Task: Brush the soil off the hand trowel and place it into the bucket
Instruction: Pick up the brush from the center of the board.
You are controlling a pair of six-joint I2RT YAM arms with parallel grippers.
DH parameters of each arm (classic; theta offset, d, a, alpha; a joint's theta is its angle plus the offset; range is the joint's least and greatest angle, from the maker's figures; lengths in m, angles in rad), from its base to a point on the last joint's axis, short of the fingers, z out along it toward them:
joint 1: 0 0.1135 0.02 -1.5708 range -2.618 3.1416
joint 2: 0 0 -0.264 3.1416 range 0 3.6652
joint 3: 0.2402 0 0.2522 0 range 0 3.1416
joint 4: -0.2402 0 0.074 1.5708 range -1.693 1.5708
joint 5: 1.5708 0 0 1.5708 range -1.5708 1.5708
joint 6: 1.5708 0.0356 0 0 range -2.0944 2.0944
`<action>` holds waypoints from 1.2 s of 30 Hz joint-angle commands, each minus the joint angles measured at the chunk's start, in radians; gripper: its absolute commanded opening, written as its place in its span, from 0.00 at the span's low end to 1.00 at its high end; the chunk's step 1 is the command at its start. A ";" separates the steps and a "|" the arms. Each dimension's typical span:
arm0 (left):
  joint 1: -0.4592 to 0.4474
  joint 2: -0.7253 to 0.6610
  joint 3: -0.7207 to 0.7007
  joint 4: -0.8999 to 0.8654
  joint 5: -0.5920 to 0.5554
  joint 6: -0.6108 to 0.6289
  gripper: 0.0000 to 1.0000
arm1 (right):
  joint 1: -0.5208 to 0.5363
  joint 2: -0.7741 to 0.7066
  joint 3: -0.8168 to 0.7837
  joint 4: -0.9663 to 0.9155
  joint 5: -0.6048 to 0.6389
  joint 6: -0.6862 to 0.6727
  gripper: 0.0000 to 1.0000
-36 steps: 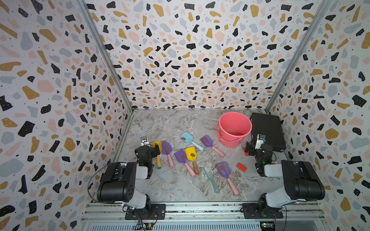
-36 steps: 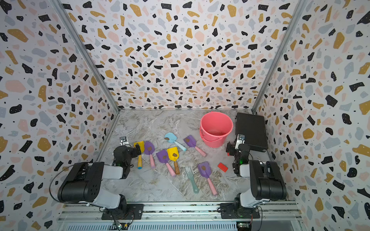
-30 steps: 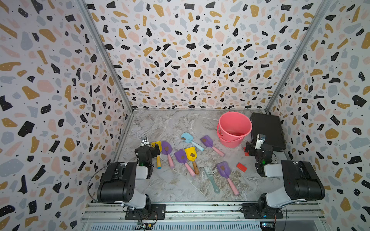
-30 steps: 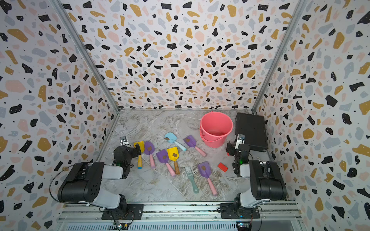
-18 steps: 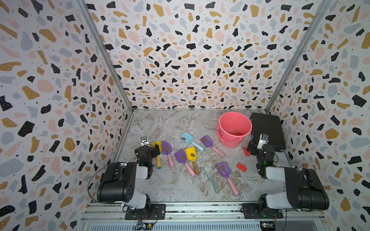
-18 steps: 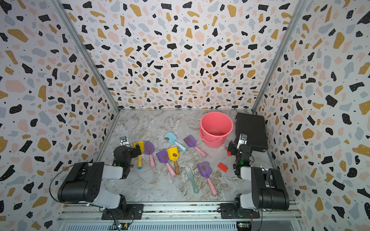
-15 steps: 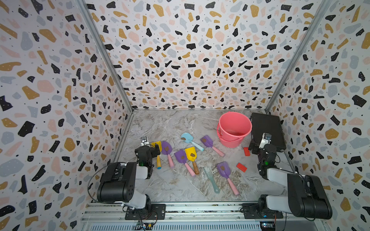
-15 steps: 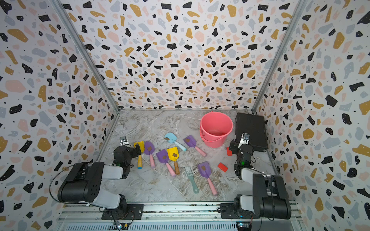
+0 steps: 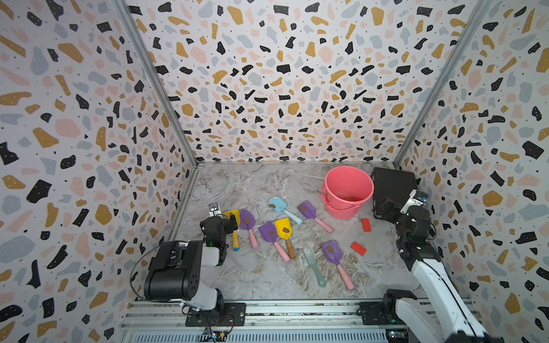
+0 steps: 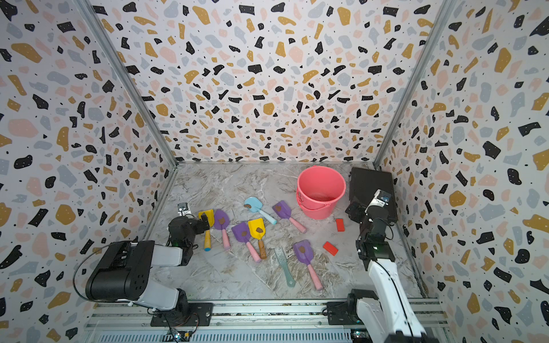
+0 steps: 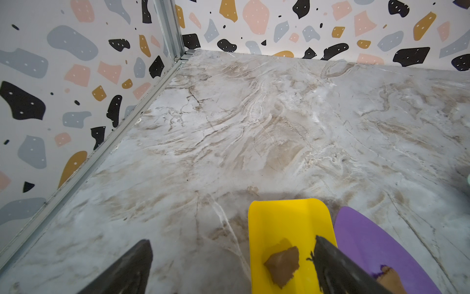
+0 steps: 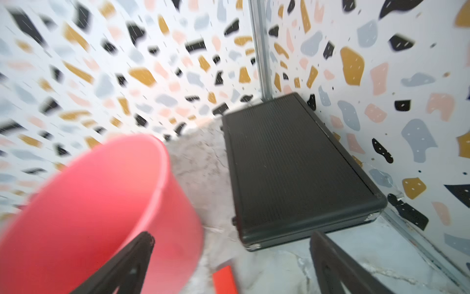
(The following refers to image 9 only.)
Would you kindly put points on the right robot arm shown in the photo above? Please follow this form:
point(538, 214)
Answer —
point(454, 322)

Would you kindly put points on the purple trowel pink handle front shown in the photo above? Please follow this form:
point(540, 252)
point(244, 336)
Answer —
point(334, 255)

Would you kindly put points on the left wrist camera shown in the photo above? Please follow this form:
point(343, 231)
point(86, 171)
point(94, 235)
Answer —
point(214, 210)

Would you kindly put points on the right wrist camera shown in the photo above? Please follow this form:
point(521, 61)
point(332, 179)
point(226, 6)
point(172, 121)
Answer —
point(416, 199)

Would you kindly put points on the red block front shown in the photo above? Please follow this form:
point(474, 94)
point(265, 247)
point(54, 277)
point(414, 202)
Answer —
point(358, 248)

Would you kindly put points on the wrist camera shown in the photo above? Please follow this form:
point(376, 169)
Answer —
point(214, 210)
point(416, 199)

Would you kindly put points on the red block near bucket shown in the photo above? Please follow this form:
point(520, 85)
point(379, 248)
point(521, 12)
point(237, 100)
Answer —
point(366, 225)

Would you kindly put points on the yellow trowel wooden handle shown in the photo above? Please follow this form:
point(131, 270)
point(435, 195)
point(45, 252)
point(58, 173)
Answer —
point(284, 231)

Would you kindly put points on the light blue trowel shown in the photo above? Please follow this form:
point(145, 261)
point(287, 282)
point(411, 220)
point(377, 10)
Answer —
point(280, 206)

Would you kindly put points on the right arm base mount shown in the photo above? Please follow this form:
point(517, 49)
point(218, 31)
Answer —
point(377, 313)

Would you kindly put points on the black case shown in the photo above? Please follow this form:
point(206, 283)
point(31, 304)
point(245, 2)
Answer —
point(392, 190)

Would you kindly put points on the purple trowel pink handle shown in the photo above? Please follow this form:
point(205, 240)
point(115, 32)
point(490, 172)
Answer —
point(269, 234)
point(334, 255)
point(308, 211)
point(247, 222)

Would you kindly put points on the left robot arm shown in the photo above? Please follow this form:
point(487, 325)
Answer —
point(174, 274)

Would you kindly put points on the purple trowel pink handle back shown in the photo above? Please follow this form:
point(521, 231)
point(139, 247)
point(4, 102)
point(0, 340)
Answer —
point(308, 211)

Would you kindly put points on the yellow trowel blue handle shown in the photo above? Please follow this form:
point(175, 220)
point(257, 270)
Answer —
point(234, 220)

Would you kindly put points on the pink plastic bucket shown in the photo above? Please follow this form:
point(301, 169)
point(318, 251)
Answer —
point(345, 190)

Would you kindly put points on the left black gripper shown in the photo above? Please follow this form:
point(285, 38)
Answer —
point(228, 225)

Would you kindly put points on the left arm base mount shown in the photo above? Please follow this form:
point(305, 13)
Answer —
point(230, 314)

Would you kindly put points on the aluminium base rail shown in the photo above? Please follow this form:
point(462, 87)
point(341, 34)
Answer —
point(266, 321)

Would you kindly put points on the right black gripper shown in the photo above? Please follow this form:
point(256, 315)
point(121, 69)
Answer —
point(395, 210)

